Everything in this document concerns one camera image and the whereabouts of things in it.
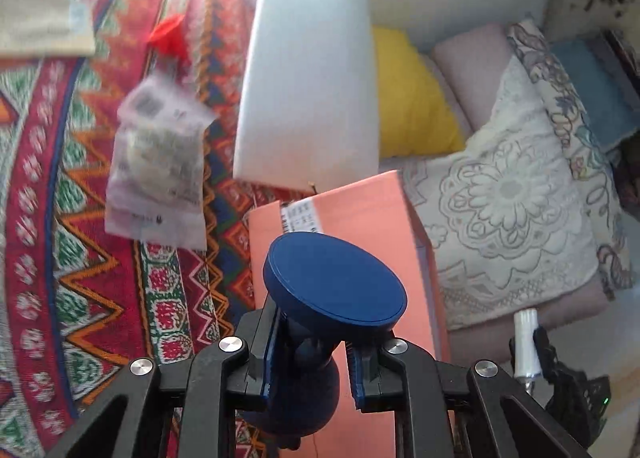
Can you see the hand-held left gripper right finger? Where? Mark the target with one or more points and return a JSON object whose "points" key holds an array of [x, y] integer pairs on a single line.
{"points": [[354, 373]]}

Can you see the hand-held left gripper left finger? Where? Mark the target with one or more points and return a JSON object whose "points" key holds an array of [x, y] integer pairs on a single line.
{"points": [[269, 353]]}

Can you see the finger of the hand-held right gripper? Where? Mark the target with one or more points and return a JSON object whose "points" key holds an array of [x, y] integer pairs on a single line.
{"points": [[546, 350]]}

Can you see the white tube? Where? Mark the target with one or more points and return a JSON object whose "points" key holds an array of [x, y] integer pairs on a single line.
{"points": [[527, 343]]}

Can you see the dark blue round mount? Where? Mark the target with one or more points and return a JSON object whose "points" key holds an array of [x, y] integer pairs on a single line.
{"points": [[335, 283]]}

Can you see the pink cardboard box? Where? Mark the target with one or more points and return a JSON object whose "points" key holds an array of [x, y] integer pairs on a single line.
{"points": [[360, 208]]}

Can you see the white lace cushion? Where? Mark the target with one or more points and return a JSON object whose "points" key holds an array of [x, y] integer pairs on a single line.
{"points": [[510, 198]]}

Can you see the clear plastic packet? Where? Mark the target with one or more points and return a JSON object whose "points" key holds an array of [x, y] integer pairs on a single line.
{"points": [[157, 163]]}

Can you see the floral print cushion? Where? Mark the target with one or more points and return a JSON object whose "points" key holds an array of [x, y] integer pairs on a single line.
{"points": [[575, 118]]}

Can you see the patterned red tablecloth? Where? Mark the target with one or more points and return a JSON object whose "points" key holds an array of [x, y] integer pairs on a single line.
{"points": [[60, 218]]}

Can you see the blue cushion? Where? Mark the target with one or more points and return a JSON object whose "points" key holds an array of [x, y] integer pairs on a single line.
{"points": [[595, 83]]}

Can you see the yellow cushion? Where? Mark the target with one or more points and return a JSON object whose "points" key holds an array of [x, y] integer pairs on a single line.
{"points": [[410, 98]]}

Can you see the floral white cushion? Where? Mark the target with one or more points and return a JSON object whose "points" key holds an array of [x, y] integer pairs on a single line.
{"points": [[465, 53]]}

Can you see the small red object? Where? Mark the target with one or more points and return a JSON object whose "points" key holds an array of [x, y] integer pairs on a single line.
{"points": [[170, 38]]}

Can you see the pale paper booklet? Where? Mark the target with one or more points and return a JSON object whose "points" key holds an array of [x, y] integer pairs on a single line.
{"points": [[40, 23]]}

